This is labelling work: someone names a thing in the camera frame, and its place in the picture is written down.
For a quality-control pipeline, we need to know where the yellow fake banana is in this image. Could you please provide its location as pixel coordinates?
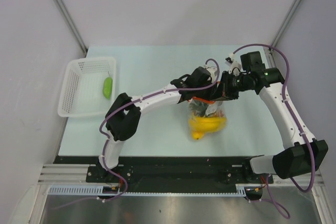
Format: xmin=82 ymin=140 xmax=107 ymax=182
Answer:
xmin=188 ymin=116 xmax=227 ymax=140

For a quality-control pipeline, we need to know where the clear zip top bag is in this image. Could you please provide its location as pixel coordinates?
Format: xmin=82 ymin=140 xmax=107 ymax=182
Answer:
xmin=188 ymin=97 xmax=227 ymax=140

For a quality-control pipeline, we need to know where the green fake pepper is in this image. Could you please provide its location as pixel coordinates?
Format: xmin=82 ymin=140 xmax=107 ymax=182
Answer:
xmin=102 ymin=73 xmax=113 ymax=100

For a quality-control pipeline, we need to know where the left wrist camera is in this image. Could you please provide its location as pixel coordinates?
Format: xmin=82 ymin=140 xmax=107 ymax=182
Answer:
xmin=206 ymin=67 xmax=218 ymax=82

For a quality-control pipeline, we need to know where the white plastic basket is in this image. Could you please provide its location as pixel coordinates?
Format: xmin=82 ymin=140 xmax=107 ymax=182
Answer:
xmin=58 ymin=57 xmax=117 ymax=118

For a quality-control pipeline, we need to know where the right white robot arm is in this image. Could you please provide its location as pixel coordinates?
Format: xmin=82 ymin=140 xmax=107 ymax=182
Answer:
xmin=219 ymin=51 xmax=328 ymax=183

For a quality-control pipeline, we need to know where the white slotted cable duct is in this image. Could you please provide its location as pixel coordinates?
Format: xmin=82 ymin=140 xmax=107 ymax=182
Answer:
xmin=48 ymin=184 xmax=249 ymax=197

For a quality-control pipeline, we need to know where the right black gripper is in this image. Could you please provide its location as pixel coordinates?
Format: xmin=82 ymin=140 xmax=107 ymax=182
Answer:
xmin=210 ymin=71 xmax=253 ymax=102

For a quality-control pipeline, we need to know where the left aluminium frame post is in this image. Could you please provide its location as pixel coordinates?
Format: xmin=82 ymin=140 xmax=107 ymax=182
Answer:
xmin=53 ymin=0 xmax=88 ymax=55

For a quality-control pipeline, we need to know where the orange fake pineapple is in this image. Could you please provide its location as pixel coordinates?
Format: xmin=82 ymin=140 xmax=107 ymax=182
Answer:
xmin=188 ymin=100 xmax=225 ymax=118

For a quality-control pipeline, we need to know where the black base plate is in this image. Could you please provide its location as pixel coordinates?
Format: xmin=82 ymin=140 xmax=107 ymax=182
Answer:
xmin=54 ymin=156 xmax=273 ymax=194

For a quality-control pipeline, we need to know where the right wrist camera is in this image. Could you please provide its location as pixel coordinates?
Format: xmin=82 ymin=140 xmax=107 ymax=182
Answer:
xmin=225 ymin=51 xmax=266 ymax=76

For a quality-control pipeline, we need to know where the right aluminium frame post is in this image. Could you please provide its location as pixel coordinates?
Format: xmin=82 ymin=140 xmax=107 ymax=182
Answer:
xmin=271 ymin=0 xmax=303 ymax=47

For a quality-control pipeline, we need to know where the aluminium frame post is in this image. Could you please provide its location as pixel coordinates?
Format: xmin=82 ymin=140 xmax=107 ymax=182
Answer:
xmin=271 ymin=0 xmax=303 ymax=47
xmin=53 ymin=0 xmax=88 ymax=55

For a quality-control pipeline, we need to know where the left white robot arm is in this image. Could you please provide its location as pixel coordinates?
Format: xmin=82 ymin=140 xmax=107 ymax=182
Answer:
xmin=97 ymin=67 xmax=219 ymax=182

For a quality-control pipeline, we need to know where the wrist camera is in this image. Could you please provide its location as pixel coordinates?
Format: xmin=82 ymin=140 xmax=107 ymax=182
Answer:
xmin=225 ymin=51 xmax=266 ymax=76
xmin=206 ymin=67 xmax=218 ymax=82

